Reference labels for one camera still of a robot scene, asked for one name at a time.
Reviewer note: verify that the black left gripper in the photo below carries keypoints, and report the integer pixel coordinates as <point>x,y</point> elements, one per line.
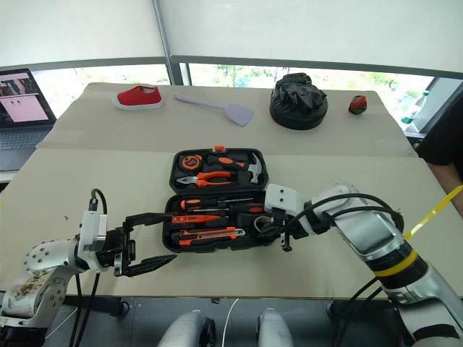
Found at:
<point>117,249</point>

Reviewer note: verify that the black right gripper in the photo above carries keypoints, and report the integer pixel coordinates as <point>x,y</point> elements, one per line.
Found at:
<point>294,227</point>

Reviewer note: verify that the grey electrical tape roll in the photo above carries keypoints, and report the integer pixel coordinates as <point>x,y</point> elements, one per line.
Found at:
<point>257,222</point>

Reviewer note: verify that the orange voltage tester pen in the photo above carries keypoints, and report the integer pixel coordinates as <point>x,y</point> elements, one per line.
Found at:
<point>195,218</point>

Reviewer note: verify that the orange black utility knife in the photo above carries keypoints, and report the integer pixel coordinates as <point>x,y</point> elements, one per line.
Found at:
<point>206,235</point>

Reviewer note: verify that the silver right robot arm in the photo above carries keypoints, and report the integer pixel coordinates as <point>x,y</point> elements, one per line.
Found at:
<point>376,235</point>

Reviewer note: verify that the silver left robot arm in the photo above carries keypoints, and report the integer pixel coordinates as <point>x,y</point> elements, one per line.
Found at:
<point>43,260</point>

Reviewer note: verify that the black tool case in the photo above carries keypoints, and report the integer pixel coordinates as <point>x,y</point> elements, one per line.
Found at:
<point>217,191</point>

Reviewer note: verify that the claw hammer orange black grip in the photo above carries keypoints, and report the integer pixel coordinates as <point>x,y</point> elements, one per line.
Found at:
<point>226,161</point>

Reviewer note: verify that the orange black tape measure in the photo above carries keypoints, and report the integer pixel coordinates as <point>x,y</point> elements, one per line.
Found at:
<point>190,161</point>

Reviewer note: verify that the silver rounded robot leg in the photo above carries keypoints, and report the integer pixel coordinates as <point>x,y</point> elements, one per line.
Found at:
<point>184,330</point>
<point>275,330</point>

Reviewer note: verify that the beige table cover sheet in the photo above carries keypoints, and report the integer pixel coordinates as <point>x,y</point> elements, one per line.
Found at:
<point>217,133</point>

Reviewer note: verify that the black round pouch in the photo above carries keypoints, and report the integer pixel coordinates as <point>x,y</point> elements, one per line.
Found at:
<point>293,119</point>

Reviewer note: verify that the lilac silicone spatula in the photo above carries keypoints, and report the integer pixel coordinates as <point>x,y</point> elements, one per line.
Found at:
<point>238,114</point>

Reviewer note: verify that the black crumpled gloves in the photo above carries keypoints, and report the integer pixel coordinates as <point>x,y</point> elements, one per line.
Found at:
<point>298,88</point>

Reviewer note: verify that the red child shoe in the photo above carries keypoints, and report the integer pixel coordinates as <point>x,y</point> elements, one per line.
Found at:
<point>139,97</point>

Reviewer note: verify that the red green strawberry toy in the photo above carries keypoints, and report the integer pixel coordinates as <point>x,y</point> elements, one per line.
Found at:
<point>358,105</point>

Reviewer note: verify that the yellow plastic strip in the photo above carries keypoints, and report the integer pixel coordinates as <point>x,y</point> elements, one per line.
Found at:
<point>434,211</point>

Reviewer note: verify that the grey laptop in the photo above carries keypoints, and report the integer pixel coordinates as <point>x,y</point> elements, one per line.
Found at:
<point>20,137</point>

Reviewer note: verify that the clear bottle green cap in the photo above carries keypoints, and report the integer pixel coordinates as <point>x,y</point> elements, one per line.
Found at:
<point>416,108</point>

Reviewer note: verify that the person in black shirt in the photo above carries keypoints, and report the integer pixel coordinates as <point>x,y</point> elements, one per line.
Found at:
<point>445,144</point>

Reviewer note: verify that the white roller blind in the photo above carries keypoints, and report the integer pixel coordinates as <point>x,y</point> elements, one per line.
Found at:
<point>314,29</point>
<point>72,29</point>

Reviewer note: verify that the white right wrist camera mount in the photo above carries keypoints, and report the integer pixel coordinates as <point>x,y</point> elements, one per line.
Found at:
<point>282,197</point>

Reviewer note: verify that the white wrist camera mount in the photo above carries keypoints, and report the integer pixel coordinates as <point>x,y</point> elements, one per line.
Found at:
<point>90,231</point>
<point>282,197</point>

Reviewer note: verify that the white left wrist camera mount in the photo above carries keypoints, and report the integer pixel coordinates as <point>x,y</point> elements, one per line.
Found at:
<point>90,231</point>

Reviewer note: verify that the black table base frame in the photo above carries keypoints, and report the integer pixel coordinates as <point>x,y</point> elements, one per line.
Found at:
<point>105,307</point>

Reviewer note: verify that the grey window frame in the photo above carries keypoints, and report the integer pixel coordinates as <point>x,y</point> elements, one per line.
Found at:
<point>164,36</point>

